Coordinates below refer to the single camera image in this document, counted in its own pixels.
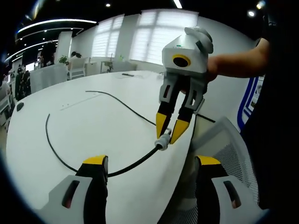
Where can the person's right forearm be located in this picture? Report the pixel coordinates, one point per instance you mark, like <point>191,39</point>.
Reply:
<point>243,63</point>

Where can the person's body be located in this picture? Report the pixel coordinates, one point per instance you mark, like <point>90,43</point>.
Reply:
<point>278,116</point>

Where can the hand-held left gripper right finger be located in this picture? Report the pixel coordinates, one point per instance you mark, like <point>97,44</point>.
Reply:
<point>210,186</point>

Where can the green potted plant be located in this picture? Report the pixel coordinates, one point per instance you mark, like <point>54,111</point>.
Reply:
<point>63,60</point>

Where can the small dark flat object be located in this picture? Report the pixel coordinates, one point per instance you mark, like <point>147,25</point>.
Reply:
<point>127,74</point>

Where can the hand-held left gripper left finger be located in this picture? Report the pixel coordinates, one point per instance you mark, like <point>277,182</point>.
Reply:
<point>93,191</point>

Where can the white mesh office chair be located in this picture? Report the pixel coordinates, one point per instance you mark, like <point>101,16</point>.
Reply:
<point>233,144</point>

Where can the white desk partition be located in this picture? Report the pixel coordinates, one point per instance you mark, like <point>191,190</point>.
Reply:
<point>47,77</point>

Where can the black office chair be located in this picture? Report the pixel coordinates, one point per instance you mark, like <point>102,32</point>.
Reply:
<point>22,85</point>

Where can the blue and white wall sign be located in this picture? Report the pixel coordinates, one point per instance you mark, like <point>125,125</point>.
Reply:
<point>248,102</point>

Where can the black computer mouse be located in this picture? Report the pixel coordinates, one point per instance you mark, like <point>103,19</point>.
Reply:
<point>20,106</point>

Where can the white table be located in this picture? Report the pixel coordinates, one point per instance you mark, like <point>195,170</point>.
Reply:
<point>105,130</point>

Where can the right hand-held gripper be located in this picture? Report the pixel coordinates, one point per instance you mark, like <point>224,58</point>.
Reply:
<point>196,58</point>

